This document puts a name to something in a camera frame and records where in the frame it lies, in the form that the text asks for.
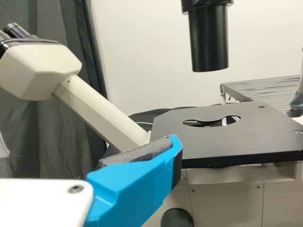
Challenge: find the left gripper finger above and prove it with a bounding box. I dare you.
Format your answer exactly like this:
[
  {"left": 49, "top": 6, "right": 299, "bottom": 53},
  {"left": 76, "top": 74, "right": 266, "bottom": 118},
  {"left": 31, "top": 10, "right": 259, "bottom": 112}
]
[{"left": 84, "top": 134, "right": 183, "bottom": 227}]

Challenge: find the cream microscope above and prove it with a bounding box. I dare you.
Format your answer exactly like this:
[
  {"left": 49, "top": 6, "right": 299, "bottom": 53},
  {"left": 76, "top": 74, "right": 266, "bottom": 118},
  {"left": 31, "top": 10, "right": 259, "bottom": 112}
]
[{"left": 0, "top": 0, "right": 303, "bottom": 227}]

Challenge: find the black platform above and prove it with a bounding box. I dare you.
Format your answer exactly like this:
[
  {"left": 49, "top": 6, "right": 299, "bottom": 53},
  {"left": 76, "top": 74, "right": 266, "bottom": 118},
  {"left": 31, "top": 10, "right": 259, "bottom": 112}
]
[{"left": 220, "top": 75, "right": 303, "bottom": 105}]

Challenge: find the clear flask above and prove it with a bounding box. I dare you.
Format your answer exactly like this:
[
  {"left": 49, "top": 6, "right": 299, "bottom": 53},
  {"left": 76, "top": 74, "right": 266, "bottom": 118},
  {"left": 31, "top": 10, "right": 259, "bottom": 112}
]
[{"left": 287, "top": 48, "right": 303, "bottom": 117}]

